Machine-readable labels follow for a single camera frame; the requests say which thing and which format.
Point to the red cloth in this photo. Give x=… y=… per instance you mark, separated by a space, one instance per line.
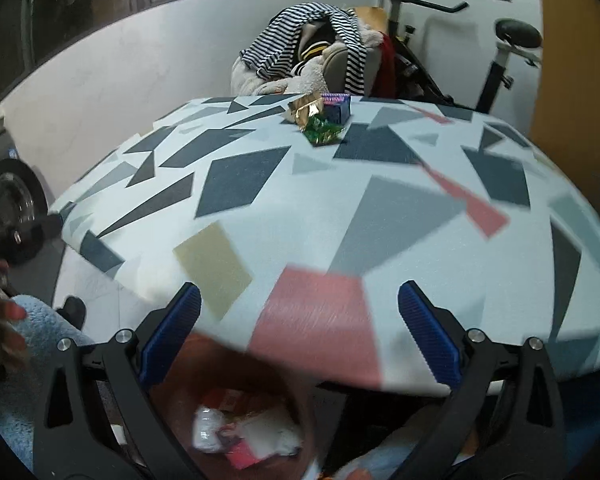
x=387 y=65

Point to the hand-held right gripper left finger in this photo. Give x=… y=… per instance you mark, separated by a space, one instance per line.
x=172 y=330

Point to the purple box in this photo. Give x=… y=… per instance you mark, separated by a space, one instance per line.
x=339 y=107

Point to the black yellow striped garment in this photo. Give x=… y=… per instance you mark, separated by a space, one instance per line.
x=314 y=51

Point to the dark window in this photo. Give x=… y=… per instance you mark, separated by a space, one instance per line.
x=80 y=0

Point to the washing machine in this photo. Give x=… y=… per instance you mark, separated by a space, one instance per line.
x=15 y=195

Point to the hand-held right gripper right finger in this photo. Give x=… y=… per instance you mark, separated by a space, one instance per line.
x=427 y=330

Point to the gold foil wrapper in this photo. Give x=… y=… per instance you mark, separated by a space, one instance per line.
x=305 y=107

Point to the brown trash bin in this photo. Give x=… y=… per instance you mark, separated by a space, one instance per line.
x=280 y=385

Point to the exercise bike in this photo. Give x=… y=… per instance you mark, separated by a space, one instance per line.
x=500 y=60

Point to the wooden door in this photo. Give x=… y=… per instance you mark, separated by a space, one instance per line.
x=570 y=60

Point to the green foil wrapper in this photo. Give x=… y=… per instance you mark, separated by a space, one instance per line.
x=322 y=131

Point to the light blue fleece garment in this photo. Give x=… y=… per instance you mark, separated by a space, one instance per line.
x=40 y=320

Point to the grey chair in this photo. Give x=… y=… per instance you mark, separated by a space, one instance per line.
x=335 y=67

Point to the person's left hand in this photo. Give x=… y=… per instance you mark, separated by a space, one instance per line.
x=12 y=312

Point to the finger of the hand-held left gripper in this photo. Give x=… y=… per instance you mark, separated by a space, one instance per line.
x=47 y=227

